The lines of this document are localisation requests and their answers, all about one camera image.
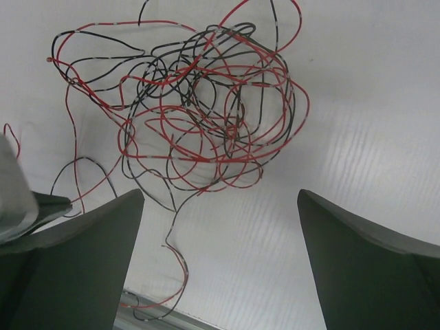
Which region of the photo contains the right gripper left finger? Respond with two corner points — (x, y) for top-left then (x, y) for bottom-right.
(1, 189), (144, 329)

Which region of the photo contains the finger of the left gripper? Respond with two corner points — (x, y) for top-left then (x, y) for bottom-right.
(30, 192), (72, 230)

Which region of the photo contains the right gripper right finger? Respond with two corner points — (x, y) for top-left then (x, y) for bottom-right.
(297, 189), (439, 329)

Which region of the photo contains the multicolour wire bundle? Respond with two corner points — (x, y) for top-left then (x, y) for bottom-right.
(3, 0), (311, 320)

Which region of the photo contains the aluminium mounting rail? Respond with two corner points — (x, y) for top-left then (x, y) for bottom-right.
(113, 289), (217, 330)

